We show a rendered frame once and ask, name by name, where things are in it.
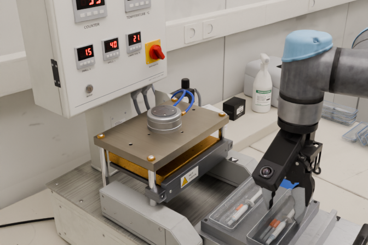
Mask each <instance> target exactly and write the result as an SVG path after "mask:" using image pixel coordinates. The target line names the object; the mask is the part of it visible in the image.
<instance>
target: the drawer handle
mask: <svg viewBox="0 0 368 245"><path fill-rule="evenodd" d="M352 245H368V224H366V223H365V224H363V226H362V227H361V229H360V231H359V233H358V235H357V237H356V239H355V240H354V242H353V244H352Z"/></svg>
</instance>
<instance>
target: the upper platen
mask: <svg viewBox="0 0 368 245"><path fill-rule="evenodd" d="M219 141H220V139H219V138H216V137H213V136H208V137H207V138H205V139H203V140H202V141H200V142H199V143H197V144H196V145H194V146H193V147H191V148H190V149H188V150H187V151H185V152H184V153H182V154H181V155H179V156H178V157H176V158H175V159H173V160H172V161H170V162H169V163H167V164H166V165H164V166H163V167H161V168H160V169H158V170H156V179H157V186H159V187H161V182H162V181H163V180H165V179H167V178H168V177H169V176H171V175H172V174H174V173H175V172H176V171H178V170H179V169H181V168H182V167H183V166H185V165H186V164H188V163H189V162H191V161H192V160H193V159H195V158H196V157H198V156H199V155H200V154H202V153H203V152H205V151H206V150H208V149H209V148H211V147H212V146H213V145H215V144H216V143H218V142H219ZM108 154H109V160H110V161H111V162H110V166H111V167H113V168H115V169H117V170H119V171H121V172H123V173H125V174H127V175H129V176H131V177H133V178H135V179H137V180H139V181H141V182H143V183H145V184H147V185H149V182H148V169H146V168H144V167H141V166H139V165H137V164H135V163H133V162H131V161H129V160H127V159H124V158H122V157H120V156H118V155H116V154H114V153H112V152H110V151H109V152H108Z"/></svg>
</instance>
